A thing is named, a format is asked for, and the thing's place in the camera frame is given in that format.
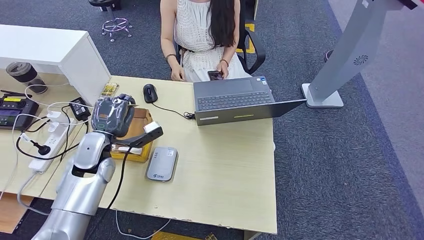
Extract person's right hand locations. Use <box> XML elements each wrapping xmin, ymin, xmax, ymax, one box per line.
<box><xmin>170</xmin><ymin>64</ymin><xmax>187</xmax><ymax>83</ymax></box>

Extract person's left hand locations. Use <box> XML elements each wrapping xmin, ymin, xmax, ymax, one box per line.
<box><xmin>216</xmin><ymin>61</ymin><xmax>230</xmax><ymax>80</ymax></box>

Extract dark smartphone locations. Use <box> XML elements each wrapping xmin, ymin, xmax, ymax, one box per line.
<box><xmin>207</xmin><ymin>70</ymin><xmax>224</xmax><ymax>82</ymax></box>

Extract person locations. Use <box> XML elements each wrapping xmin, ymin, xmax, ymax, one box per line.
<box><xmin>159</xmin><ymin>0</ymin><xmax>253</xmax><ymax>83</ymax></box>

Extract patterned card packet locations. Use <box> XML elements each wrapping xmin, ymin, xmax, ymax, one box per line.
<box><xmin>100</xmin><ymin>82</ymin><xmax>120</xmax><ymax>98</ymax></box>

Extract grey card reader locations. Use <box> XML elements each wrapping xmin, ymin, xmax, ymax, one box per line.
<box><xmin>146</xmin><ymin>147</ymin><xmax>179</xmax><ymax>183</ymax></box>

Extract dark grey laptop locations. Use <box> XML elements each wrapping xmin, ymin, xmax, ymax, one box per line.
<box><xmin>193</xmin><ymin>76</ymin><xmax>307</xmax><ymax>127</ymax></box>

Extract black computer mouse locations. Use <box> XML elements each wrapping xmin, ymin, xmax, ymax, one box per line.
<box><xmin>143</xmin><ymin>83</ymin><xmax>159</xmax><ymax>104</ymax></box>

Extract black office chair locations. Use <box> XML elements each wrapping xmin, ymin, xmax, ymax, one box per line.
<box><xmin>173</xmin><ymin>0</ymin><xmax>267</xmax><ymax>75</ymax></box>

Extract open cardboard box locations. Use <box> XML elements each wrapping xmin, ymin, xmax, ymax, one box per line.
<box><xmin>110</xmin><ymin>107</ymin><xmax>154</xmax><ymax>164</ymax></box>

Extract chrome base stool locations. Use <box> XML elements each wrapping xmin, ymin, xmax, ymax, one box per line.
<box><xmin>87</xmin><ymin>0</ymin><xmax>133</xmax><ymax>43</ymax></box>

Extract white paper slip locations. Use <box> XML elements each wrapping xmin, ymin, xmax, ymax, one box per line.
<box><xmin>112</xmin><ymin>145</ymin><xmax>144</xmax><ymax>156</ymax></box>

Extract black power adapter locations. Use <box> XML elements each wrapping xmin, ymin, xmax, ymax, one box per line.
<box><xmin>69</xmin><ymin>97</ymin><xmax>92</xmax><ymax>122</ymax></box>

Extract grey kiosk stand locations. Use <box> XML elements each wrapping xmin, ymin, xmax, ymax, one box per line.
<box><xmin>300</xmin><ymin>0</ymin><xmax>418</xmax><ymax>110</ymax></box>

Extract white shelf unit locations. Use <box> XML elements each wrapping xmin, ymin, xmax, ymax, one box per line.
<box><xmin>0</xmin><ymin>24</ymin><xmax>112</xmax><ymax>108</ymax></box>

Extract white power strip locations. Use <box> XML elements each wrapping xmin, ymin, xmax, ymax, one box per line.
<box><xmin>28</xmin><ymin>114</ymin><xmax>78</xmax><ymax>174</ymax></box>

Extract dark lidded tumbler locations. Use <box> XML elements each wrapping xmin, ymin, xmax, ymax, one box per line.
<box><xmin>5</xmin><ymin>61</ymin><xmax>49</xmax><ymax>96</ymax></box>

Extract yellow object under desk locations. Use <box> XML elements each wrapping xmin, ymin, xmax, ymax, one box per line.
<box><xmin>151</xmin><ymin>231</ymin><xmax>218</xmax><ymax>240</ymax></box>

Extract black remote controller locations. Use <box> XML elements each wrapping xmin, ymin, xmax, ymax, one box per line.
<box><xmin>0</xmin><ymin>90</ymin><xmax>40</xmax><ymax>132</ymax></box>

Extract brown board under desk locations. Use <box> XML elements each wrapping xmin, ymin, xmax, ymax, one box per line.
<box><xmin>0</xmin><ymin>192</ymin><xmax>35</xmax><ymax>235</ymax></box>

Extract black mouse cable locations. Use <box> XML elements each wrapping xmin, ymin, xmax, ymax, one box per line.
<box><xmin>151</xmin><ymin>101</ymin><xmax>196</xmax><ymax>121</ymax></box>

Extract pale wrist camera on bracket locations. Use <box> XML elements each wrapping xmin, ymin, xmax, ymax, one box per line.
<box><xmin>110</xmin><ymin>121</ymin><xmax>164</xmax><ymax>149</ymax></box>

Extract black adapter cable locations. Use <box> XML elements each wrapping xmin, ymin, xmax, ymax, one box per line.
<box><xmin>59</xmin><ymin>105</ymin><xmax>90</xmax><ymax>160</ymax></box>

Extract white charger cable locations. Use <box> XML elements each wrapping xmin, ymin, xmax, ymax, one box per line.
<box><xmin>24</xmin><ymin>83</ymin><xmax>100</xmax><ymax>127</ymax></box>

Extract black plug with cable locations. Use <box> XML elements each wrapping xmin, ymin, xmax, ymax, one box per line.
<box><xmin>15</xmin><ymin>132</ymin><xmax>80</xmax><ymax>162</ymax></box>

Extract white cable under desk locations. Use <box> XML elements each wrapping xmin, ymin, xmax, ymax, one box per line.
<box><xmin>115</xmin><ymin>209</ymin><xmax>172</xmax><ymax>240</ymax></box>

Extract thin white cable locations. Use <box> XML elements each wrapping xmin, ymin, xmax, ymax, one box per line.
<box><xmin>0</xmin><ymin>114</ymin><xmax>44</xmax><ymax>201</ymax></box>

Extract white power strip cord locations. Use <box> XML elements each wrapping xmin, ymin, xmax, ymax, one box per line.
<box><xmin>17</xmin><ymin>172</ymin><xmax>51</xmax><ymax>217</ymax></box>

